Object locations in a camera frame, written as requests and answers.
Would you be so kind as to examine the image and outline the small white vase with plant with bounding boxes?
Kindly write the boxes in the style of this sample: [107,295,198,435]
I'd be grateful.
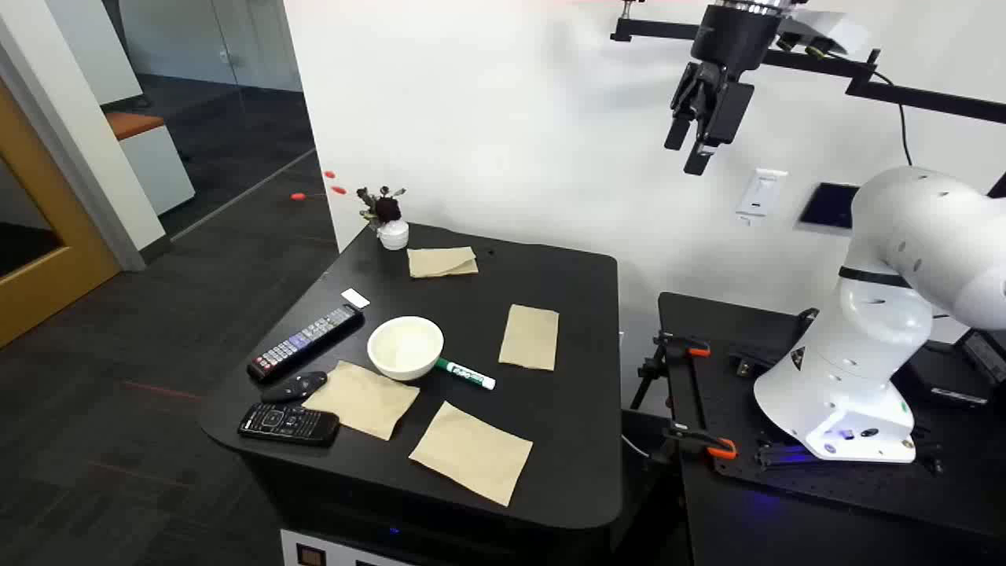
[355,181,412,254]

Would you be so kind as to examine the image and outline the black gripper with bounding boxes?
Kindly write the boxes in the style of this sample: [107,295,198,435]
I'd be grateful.
[664,0,786,178]

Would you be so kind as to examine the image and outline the black wall plate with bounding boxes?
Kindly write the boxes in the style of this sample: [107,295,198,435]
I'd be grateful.
[794,178,860,233]

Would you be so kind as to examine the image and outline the black hanging cable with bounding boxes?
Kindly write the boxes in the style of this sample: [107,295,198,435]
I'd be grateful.
[869,70,917,170]

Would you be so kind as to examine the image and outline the black overhead mounting bar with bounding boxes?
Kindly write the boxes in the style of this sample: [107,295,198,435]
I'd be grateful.
[610,12,1006,126]

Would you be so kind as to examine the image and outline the white ceramic bowl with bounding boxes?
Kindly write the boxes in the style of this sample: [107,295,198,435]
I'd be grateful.
[364,313,446,383]

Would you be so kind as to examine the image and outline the folded crumpled beige napkin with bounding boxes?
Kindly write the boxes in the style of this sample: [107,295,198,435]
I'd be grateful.
[405,245,482,282]

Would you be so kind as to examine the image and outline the green white marker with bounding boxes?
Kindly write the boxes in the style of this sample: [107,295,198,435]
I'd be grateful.
[433,355,500,392]

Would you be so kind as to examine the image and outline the small flat beige napkin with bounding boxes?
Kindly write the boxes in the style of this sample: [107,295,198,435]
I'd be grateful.
[495,302,561,375]

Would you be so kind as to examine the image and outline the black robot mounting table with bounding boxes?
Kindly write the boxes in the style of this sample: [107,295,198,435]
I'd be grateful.
[622,289,1006,566]

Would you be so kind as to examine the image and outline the orange handled black clamp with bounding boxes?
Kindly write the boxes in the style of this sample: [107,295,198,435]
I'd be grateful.
[664,421,741,469]
[651,330,715,366]

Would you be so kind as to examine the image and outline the white wall outlet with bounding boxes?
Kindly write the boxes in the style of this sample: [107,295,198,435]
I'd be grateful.
[734,166,792,225]

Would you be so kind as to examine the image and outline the white bench with orange top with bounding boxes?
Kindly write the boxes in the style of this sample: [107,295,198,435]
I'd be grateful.
[103,105,198,220]

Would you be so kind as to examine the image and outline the black device box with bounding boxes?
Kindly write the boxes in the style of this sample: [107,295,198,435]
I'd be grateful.
[956,326,1006,392]

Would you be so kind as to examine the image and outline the small black rounded remote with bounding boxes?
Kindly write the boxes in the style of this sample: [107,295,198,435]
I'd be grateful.
[260,368,331,410]

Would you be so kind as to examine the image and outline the large beige napkin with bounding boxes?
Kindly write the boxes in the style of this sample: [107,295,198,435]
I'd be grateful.
[405,399,533,508]

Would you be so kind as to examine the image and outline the long black TV remote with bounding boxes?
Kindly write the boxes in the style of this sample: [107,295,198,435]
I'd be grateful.
[245,302,366,383]

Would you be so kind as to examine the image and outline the wide black keypad remote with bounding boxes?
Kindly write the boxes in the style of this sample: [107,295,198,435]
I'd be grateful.
[235,399,342,451]

